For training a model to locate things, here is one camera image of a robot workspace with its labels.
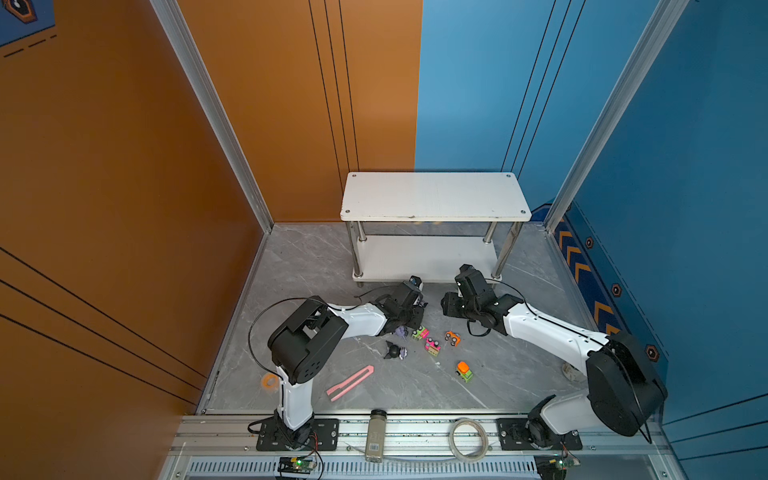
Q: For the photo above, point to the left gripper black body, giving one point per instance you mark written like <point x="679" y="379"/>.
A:
<point x="413" y="318"/>

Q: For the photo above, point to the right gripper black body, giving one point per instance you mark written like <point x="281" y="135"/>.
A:
<point x="458" y="307"/>

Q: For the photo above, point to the purple toy figure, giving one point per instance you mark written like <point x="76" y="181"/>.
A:
<point x="401" y="330"/>

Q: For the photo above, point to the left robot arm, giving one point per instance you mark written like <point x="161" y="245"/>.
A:
<point x="302" y="344"/>

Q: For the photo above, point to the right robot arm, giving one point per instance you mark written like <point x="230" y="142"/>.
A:
<point x="623" y="389"/>

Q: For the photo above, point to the white two-tier shelf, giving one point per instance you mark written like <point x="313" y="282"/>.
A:
<point x="493" y="199"/>

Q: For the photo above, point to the orange toy car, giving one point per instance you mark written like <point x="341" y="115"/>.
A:
<point x="452" y="338"/>

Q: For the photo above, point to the orange green toy truck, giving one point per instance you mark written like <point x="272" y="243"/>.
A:
<point x="464" y="371"/>

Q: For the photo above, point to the pink plastic tongs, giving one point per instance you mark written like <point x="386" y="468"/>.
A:
<point x="339" y="390"/>

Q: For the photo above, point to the clear plastic bottle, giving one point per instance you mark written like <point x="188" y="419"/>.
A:
<point x="376" y="435"/>

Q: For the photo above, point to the orange tape roll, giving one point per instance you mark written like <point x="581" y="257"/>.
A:
<point x="270" y="382"/>

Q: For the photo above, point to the right circuit board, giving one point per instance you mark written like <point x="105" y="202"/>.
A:
<point x="555" y="468"/>

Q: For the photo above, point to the circuit board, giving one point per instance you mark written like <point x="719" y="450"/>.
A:
<point x="555" y="468"/>
<point x="296" y="467"/>

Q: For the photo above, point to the left circuit board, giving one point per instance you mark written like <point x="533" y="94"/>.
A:
<point x="296" y="467"/>

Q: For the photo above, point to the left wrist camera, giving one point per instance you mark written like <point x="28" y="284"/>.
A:
<point x="416" y="281"/>

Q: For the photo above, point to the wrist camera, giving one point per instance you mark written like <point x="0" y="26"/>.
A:
<point x="416" y="281"/>
<point x="466" y="269"/>

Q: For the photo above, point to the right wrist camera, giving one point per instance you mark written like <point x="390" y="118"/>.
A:
<point x="466" y="269"/>

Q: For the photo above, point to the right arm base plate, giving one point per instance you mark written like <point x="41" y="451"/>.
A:
<point x="517" y="433"/>

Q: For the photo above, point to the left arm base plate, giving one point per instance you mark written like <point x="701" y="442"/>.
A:
<point x="273" y="435"/>

